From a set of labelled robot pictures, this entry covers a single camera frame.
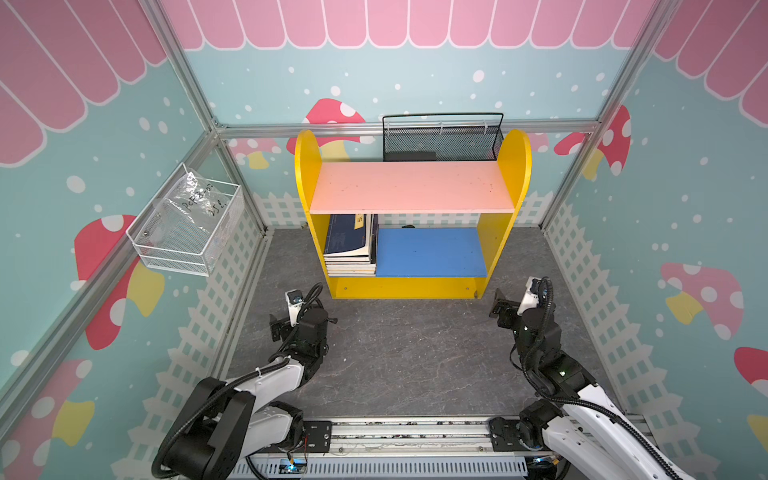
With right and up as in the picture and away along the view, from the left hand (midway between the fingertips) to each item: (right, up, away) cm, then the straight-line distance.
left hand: (291, 313), depth 87 cm
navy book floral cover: (+18, +14, -2) cm, 23 cm away
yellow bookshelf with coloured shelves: (+37, +15, +7) cm, 41 cm away
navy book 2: (+18, +16, -4) cm, 25 cm away
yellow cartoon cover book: (+18, +12, 0) cm, 21 cm away
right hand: (+60, +7, -11) cm, 62 cm away
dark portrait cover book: (+18, +13, -1) cm, 22 cm away
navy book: (+17, +23, -2) cm, 29 cm away
